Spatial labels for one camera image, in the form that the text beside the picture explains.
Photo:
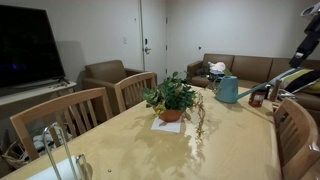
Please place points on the silver wire paper towel holder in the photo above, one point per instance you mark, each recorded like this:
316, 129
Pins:
73, 167

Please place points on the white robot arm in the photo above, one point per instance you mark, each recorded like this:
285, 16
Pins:
312, 38

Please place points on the green potted plant orange pot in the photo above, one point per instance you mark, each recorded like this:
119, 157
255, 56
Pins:
172, 98

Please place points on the wooden chair far left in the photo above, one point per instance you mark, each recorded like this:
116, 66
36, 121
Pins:
129, 90

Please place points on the wooden chair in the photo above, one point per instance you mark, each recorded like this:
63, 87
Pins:
129, 90
76, 113
297, 138

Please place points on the white paper under pot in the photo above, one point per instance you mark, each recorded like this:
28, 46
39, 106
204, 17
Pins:
161, 125

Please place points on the brown armchair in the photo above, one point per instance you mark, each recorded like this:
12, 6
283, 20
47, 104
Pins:
107, 74

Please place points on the clothes pile on sofa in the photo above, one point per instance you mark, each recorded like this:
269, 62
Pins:
214, 71

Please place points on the blue watering can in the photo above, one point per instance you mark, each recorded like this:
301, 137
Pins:
226, 89

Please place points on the wooden chair near left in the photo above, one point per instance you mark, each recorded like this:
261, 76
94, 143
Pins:
76, 113

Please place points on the brown leather sofa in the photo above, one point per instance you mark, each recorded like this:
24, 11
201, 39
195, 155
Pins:
253, 70

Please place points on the red jar black lid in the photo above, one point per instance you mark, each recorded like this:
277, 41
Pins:
257, 97

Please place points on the black flat screen television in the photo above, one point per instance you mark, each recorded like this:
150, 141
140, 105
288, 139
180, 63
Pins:
28, 50

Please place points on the striped pillow on sofa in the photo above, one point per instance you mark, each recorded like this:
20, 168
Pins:
298, 79

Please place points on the wooden chair right side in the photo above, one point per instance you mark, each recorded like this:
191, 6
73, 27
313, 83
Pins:
297, 138

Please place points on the white tv stand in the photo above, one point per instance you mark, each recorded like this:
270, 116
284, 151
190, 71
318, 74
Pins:
13, 103

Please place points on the wicker basket on floor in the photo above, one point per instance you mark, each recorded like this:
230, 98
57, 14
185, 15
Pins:
14, 155

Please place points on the white door with handle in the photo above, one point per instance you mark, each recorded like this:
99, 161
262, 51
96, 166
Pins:
153, 22

